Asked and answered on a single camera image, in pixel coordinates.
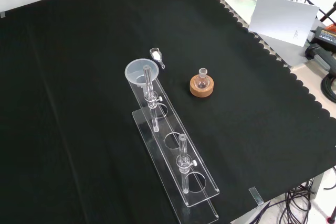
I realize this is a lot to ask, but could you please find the grey black handle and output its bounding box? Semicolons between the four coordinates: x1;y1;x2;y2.
305;44;336;73

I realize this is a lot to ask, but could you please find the glass weighing funnel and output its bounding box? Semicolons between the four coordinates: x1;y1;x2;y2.
149;47;166;70

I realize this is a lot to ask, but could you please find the black cloth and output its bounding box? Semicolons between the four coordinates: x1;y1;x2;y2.
0;0;336;224

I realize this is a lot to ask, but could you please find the pale grey board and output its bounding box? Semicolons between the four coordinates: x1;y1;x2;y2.
219;0;312;67

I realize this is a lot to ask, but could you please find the white card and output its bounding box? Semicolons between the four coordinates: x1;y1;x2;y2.
248;0;320;48

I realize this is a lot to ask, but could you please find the black power adapter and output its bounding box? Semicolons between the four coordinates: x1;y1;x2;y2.
313;26;336;49

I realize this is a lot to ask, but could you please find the clear acrylic funnel stand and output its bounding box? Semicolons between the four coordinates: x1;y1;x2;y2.
127;65;221;221

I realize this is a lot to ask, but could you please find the coiled black cable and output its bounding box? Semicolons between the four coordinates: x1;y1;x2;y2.
320;70;336;104

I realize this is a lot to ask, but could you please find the small round-bottom glass flask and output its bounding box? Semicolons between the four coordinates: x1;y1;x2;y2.
195;68;211;90

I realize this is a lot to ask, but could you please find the black tripod leg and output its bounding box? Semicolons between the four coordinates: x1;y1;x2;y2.
318;5;336;23

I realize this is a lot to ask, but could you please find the translucent plastic funnel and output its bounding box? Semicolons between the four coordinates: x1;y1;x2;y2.
124;57;161;96

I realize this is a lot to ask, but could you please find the black cable bundle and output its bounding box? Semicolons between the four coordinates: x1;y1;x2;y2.
277;176;336;224

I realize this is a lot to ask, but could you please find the cork ring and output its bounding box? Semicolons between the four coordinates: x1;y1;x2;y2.
189;74;215;98

